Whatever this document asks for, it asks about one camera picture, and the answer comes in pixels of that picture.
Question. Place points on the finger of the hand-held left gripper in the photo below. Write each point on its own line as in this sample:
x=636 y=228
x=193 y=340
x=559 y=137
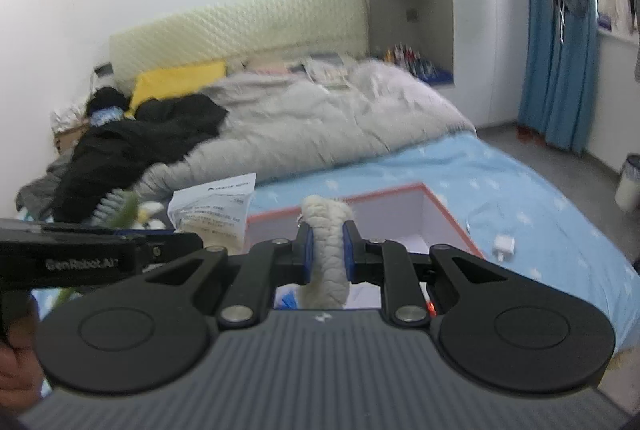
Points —
x=175 y=246

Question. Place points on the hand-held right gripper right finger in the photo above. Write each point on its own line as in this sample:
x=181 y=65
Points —
x=347 y=255

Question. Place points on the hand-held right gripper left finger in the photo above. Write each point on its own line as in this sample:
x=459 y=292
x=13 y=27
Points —
x=309 y=255

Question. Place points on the white fluffy knitted toy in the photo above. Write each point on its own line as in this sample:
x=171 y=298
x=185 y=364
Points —
x=327 y=250

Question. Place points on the person's left hand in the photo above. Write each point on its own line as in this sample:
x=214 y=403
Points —
x=20 y=360

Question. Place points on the grey penguin plush toy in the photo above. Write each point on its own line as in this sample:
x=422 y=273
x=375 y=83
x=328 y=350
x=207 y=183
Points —
x=150 y=215

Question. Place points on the blue ribbon item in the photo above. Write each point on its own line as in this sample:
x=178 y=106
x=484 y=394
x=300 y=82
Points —
x=288 y=301

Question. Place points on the white printed packet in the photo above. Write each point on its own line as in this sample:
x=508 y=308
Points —
x=215 y=210

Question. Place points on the dark grey garment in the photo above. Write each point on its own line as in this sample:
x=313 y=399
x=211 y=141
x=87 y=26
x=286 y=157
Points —
x=37 y=190

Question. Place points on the black clothing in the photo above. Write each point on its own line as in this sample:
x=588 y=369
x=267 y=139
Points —
x=145 y=134

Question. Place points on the wooden nightstand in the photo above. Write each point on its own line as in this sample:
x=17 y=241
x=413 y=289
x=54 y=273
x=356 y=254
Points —
x=67 y=137

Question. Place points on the light grey duvet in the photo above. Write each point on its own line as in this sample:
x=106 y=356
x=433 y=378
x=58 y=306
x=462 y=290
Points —
x=310 y=119

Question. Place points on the crumpled white cloth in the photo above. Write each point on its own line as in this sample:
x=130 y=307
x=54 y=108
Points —
x=67 y=117

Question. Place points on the blue face mask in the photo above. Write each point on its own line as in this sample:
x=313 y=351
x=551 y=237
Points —
x=106 y=115

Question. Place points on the black hat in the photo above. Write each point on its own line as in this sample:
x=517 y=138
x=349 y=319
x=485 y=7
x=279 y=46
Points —
x=106 y=99

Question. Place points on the yellow pillow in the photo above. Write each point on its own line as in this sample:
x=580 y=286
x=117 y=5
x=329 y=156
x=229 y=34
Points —
x=175 y=82

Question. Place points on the light blue bed sheet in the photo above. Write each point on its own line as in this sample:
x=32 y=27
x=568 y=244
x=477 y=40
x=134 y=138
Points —
x=500 y=190

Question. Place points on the books and magazines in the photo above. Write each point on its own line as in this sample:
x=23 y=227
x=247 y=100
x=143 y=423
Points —
x=300 y=65

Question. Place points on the row of small bottles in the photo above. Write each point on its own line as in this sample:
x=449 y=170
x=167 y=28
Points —
x=412 y=57

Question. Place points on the cream padded headboard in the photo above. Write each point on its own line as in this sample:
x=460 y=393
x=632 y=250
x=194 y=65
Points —
x=240 y=34

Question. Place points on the white waste bin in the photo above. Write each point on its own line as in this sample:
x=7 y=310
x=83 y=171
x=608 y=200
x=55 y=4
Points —
x=628 y=182

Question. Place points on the blue curtain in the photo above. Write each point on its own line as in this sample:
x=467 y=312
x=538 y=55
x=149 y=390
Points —
x=557 y=44

